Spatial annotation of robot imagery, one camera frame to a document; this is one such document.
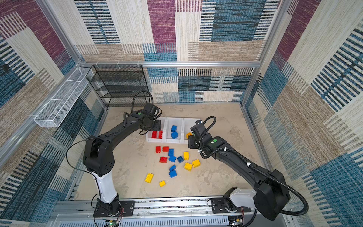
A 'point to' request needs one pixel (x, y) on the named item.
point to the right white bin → (187, 124)
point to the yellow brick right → (196, 163)
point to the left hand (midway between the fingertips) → (157, 124)
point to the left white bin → (158, 136)
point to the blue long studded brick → (171, 152)
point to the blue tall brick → (174, 128)
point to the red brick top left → (158, 149)
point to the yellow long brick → (149, 178)
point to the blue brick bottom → (173, 173)
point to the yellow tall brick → (186, 155)
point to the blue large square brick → (174, 135)
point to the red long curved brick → (160, 134)
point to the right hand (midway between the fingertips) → (193, 142)
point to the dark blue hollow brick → (180, 159)
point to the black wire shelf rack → (118, 85)
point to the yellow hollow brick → (189, 134)
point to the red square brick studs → (163, 160)
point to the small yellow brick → (162, 183)
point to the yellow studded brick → (188, 166)
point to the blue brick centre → (172, 159)
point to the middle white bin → (179, 122)
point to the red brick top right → (165, 149)
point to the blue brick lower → (172, 168)
